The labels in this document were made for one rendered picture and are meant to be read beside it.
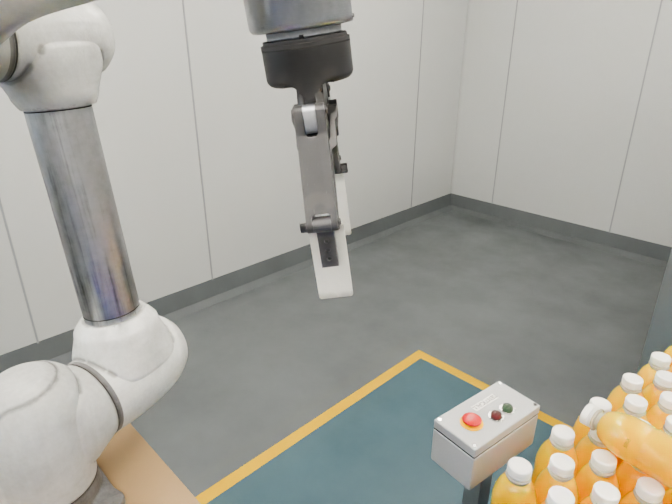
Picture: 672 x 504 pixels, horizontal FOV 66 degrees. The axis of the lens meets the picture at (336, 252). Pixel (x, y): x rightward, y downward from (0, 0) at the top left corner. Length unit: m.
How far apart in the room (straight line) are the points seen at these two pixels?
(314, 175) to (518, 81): 4.90
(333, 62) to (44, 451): 0.74
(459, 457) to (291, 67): 0.80
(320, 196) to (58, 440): 0.68
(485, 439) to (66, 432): 0.71
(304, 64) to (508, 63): 4.91
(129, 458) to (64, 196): 0.53
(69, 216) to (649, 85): 4.46
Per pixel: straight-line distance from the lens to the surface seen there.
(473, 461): 1.03
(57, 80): 0.90
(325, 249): 0.42
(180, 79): 3.39
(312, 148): 0.40
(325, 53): 0.43
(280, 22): 0.43
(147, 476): 1.12
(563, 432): 1.07
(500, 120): 5.37
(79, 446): 0.99
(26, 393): 0.94
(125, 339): 1.00
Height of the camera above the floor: 1.79
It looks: 23 degrees down
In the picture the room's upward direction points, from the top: straight up
